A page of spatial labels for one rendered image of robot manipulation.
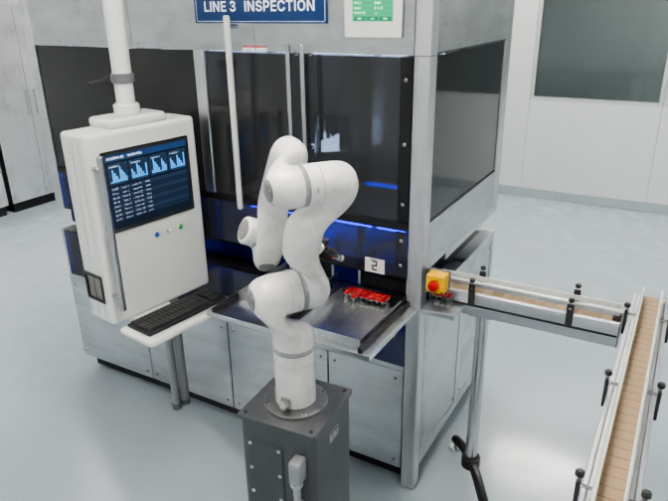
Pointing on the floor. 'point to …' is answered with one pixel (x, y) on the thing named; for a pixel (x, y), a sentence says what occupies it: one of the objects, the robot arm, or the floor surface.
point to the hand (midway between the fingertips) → (328, 253)
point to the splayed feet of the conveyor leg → (470, 466)
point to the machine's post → (418, 229)
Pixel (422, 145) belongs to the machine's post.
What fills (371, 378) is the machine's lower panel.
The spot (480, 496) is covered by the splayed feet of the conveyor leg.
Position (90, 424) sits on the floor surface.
